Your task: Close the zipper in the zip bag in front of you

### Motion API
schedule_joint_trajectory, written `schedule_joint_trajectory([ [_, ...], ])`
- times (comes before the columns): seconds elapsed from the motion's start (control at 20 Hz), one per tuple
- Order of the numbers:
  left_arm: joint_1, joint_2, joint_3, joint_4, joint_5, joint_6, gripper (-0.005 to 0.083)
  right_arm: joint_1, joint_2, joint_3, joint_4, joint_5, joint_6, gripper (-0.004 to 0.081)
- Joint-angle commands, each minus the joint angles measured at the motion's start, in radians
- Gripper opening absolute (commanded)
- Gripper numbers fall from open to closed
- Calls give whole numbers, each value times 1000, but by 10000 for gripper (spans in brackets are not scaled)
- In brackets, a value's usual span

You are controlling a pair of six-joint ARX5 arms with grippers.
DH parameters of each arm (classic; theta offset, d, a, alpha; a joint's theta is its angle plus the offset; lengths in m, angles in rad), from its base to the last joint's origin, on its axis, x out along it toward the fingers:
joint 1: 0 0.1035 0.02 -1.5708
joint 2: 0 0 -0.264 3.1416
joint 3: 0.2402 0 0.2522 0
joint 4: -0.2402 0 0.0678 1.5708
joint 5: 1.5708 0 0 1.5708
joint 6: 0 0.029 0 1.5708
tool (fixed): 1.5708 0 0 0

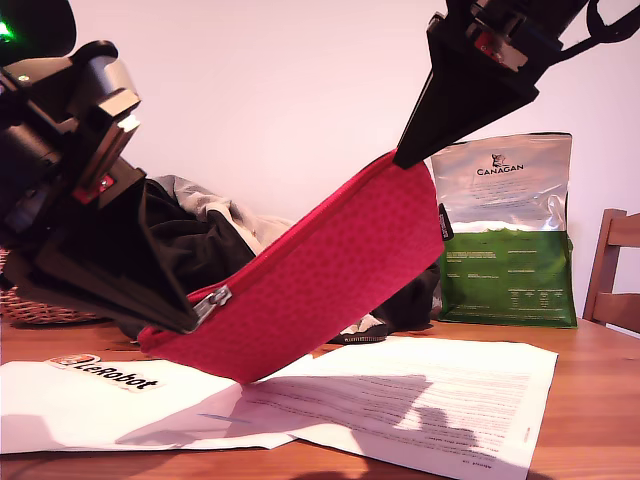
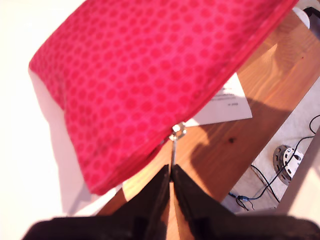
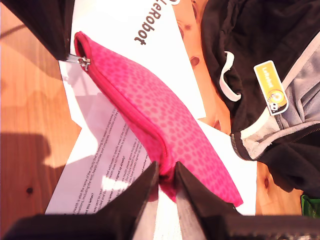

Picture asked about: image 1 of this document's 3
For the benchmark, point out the red fabric zip bag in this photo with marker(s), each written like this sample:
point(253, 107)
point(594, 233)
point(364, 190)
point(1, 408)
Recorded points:
point(325, 280)

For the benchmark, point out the printed text paper sheet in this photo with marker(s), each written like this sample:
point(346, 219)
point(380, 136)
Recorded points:
point(475, 395)

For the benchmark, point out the dark brown grey-lined hoodie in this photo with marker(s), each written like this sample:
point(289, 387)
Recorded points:
point(210, 250)

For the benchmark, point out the silver green Canagan food bag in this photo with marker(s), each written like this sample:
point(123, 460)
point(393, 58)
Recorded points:
point(525, 280)

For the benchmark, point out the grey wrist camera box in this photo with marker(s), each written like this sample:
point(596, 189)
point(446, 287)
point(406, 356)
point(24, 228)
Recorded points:
point(110, 80)

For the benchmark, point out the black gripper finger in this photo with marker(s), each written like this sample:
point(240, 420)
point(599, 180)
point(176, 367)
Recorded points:
point(531, 90)
point(460, 95)
point(130, 250)
point(75, 295)

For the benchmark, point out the silver zipper pull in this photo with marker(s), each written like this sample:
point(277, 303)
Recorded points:
point(212, 302)

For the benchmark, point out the wooden chair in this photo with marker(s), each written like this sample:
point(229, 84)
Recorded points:
point(607, 300)

